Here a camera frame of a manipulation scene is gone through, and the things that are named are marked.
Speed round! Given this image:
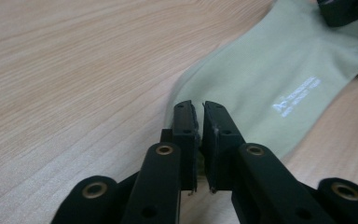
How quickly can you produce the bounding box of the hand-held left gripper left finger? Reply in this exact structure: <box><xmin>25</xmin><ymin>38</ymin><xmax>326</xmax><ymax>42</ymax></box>
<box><xmin>160</xmin><ymin>99</ymin><xmax>200</xmax><ymax>197</ymax></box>

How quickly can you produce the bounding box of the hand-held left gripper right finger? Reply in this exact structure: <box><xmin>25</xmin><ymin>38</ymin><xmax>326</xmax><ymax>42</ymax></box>
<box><xmin>200</xmin><ymin>100</ymin><xmax>247</xmax><ymax>194</ymax></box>

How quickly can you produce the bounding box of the pale green sock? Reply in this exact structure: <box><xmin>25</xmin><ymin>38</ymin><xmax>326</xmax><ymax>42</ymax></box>
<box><xmin>163</xmin><ymin>0</ymin><xmax>358</xmax><ymax>161</ymax></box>

